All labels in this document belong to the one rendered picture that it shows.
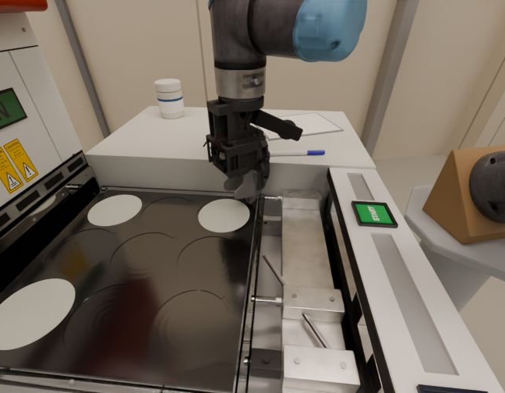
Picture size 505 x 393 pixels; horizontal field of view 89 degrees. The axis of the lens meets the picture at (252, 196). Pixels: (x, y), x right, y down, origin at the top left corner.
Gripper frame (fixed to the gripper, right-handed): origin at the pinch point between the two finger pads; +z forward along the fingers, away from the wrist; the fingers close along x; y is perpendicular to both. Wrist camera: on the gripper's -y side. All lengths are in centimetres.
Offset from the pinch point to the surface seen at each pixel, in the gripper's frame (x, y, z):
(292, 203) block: 4.6, -7.0, 2.0
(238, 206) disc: -0.5, 3.2, 1.4
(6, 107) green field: -20.1, 32.1, -18.8
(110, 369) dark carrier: 15.7, 30.7, 1.5
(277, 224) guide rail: 4.3, -3.5, 6.5
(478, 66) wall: -51, -270, 9
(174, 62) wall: -162, -49, 0
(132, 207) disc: -12.5, 20.7, 1.4
